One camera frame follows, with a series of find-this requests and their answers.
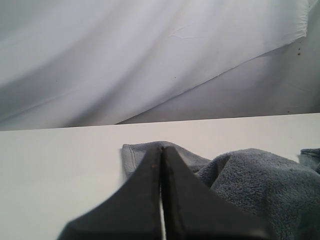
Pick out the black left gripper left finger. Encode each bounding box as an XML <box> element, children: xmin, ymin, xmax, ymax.
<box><xmin>58</xmin><ymin>147</ymin><xmax>162</xmax><ymax>240</ymax></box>

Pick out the grey fleece towel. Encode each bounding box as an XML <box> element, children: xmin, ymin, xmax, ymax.
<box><xmin>121</xmin><ymin>140</ymin><xmax>320</xmax><ymax>240</ymax></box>

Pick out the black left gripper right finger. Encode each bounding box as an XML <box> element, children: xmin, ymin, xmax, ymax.
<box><xmin>160</xmin><ymin>147</ymin><xmax>275</xmax><ymax>240</ymax></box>

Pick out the white backdrop cloth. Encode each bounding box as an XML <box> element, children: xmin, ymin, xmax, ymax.
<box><xmin>0</xmin><ymin>0</ymin><xmax>320</xmax><ymax>131</ymax></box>

